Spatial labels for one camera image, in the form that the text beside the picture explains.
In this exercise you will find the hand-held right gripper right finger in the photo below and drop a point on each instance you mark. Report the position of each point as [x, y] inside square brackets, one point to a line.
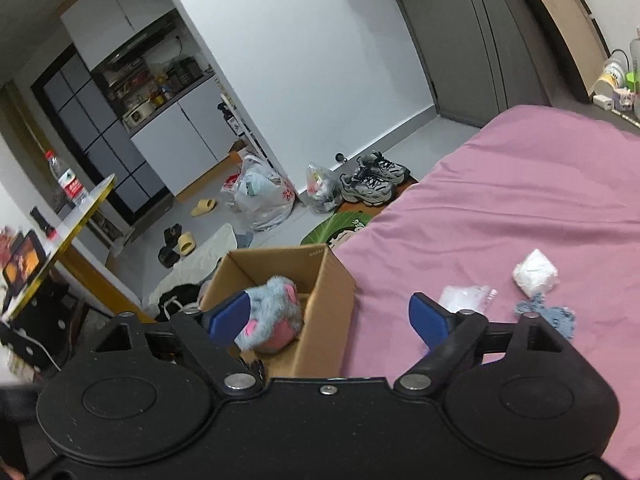
[430, 322]

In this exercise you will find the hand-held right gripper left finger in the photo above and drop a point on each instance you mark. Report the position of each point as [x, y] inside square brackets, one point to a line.
[230, 317]

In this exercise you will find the clear plastic bag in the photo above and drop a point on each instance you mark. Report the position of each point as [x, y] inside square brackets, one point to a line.
[467, 297]

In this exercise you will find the grey and pink plush toy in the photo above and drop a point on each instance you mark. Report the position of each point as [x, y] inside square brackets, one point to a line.
[275, 310]

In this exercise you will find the brown cardboard box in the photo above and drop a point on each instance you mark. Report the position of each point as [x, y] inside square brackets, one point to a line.
[330, 330]

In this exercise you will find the white tissue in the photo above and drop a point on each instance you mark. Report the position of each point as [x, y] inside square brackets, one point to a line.
[535, 272]

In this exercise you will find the grey patterned sock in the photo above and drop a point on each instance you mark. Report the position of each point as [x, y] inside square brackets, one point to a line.
[552, 317]

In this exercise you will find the black and white tote bag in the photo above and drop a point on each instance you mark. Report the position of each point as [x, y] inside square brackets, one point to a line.
[177, 302]

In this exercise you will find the white towel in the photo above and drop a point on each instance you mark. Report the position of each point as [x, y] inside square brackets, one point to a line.
[200, 260]

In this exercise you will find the blue grey cloth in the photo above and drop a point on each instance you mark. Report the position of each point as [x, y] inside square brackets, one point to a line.
[242, 240]

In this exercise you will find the yellow slipper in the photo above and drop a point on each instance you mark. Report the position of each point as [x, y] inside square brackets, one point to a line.
[204, 207]
[186, 245]

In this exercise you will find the green cartoon floor mat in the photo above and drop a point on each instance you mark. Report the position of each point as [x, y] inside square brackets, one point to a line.
[345, 230]

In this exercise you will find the large white plastic bag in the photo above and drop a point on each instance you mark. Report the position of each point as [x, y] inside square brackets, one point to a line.
[265, 195]

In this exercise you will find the red and white snack bag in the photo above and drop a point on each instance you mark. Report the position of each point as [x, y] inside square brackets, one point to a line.
[232, 184]

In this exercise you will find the grey sneaker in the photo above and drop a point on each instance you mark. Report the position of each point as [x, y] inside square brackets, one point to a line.
[367, 187]
[385, 167]

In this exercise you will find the small clear trash bag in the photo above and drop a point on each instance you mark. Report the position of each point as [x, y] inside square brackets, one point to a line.
[325, 190]

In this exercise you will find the small open cardboard carton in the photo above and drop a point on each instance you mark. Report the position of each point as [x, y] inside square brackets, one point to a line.
[239, 152]

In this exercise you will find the pink bed sheet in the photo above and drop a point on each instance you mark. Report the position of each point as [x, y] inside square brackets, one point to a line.
[525, 185]

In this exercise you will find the round white yellow-legged table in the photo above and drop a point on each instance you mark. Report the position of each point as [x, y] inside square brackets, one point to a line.
[75, 220]

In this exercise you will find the white narrow rack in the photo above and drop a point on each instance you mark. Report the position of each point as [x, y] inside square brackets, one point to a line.
[252, 135]

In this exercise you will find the white kitchen cabinet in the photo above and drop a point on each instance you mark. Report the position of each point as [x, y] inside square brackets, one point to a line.
[190, 135]

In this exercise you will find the black chair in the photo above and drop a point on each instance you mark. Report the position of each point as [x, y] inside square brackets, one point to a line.
[40, 330]

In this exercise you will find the black spray bottle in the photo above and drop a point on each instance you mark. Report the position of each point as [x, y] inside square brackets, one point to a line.
[229, 120]

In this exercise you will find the black red-banded bottle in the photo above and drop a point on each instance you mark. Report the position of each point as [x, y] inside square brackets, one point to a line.
[42, 222]

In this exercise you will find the red label water bottle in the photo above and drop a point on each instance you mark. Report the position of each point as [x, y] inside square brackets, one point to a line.
[67, 180]

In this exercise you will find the beige rice cooker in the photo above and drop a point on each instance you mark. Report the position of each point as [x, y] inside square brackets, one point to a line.
[137, 115]

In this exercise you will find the black framed glass door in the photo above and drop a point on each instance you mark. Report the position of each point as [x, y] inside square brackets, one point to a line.
[100, 135]

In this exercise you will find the row of kitchen bottles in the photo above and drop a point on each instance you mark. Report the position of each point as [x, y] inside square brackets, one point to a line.
[175, 80]

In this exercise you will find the white power adapter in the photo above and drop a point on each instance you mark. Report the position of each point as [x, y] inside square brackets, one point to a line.
[602, 101]

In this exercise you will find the grey door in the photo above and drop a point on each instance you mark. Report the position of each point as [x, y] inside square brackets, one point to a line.
[450, 35]

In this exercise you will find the large clear water jug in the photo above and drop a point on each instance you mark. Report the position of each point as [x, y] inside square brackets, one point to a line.
[635, 70]

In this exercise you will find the dark framed board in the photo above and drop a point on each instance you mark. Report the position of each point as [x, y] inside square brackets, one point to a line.
[565, 20]

